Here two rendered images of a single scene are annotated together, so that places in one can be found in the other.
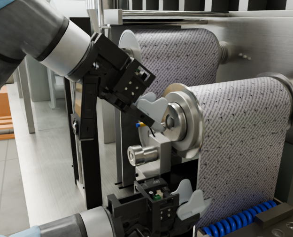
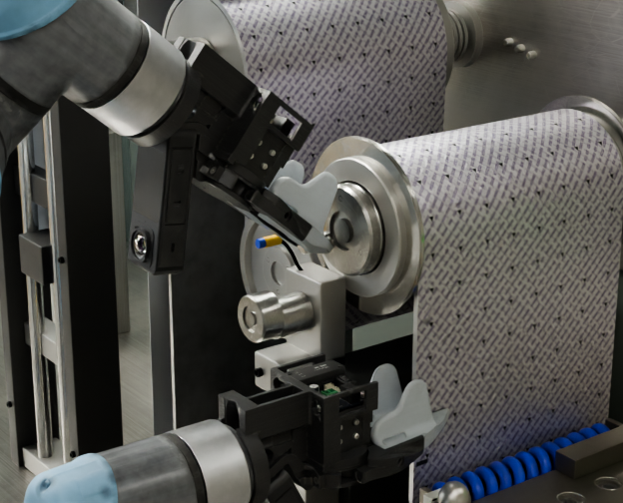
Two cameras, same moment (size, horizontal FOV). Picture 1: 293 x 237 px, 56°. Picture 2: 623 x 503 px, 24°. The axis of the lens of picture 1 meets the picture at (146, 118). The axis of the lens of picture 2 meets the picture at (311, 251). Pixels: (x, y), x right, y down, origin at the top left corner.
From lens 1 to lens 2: 0.65 m
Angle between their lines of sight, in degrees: 8
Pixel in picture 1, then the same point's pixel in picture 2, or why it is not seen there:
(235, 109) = (490, 192)
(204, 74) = (411, 103)
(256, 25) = not seen: outside the picture
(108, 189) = not seen: hidden behind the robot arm
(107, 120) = not seen: hidden behind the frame
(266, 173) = (581, 352)
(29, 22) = (92, 40)
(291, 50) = not seen: outside the picture
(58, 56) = (134, 98)
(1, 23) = (45, 46)
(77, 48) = (167, 80)
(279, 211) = (613, 439)
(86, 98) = (173, 182)
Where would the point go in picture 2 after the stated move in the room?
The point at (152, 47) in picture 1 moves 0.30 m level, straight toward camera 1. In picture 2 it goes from (272, 38) to (317, 117)
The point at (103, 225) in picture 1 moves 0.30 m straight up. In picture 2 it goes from (226, 446) to (217, 32)
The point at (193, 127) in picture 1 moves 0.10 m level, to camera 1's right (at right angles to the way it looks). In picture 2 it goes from (398, 237) to (522, 230)
